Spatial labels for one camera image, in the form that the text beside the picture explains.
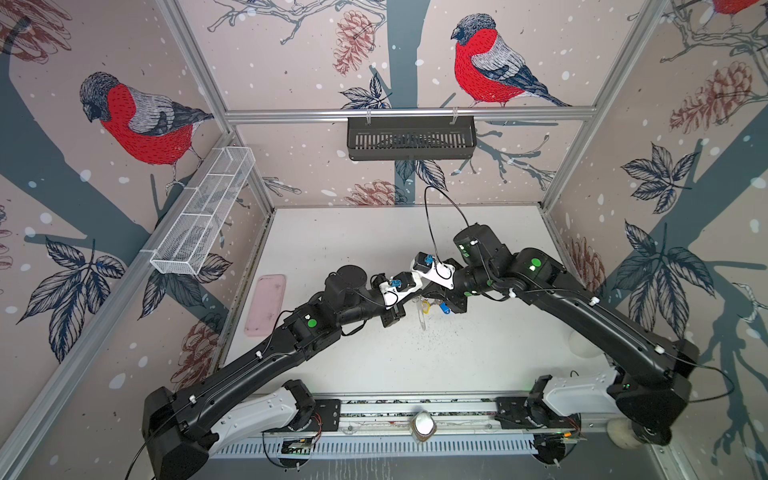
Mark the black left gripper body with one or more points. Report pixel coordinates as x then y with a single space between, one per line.
392 314

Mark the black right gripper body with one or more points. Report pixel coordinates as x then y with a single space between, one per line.
463 284

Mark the silver metal keyring carabiner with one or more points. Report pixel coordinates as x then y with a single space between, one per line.
422 317

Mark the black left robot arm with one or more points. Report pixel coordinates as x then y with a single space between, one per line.
182 428

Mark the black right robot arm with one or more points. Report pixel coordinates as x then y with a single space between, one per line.
651 387

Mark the round silver knob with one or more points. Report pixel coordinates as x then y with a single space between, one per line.
422 426

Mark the pink rectangular tray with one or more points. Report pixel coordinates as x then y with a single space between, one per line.
266 305

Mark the white ceramic mug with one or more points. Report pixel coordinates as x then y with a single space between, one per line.
582 347

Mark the dark grey hanging shelf basket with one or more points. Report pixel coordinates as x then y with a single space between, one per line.
411 138

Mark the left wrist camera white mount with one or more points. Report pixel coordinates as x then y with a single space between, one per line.
404 281

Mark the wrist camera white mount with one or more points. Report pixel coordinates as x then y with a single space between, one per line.
404 281
427 268

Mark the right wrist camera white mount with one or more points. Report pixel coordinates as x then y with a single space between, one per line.
427 268

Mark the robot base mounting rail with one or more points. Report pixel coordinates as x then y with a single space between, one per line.
358 427

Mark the white wire mesh basket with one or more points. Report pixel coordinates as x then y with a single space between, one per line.
189 241

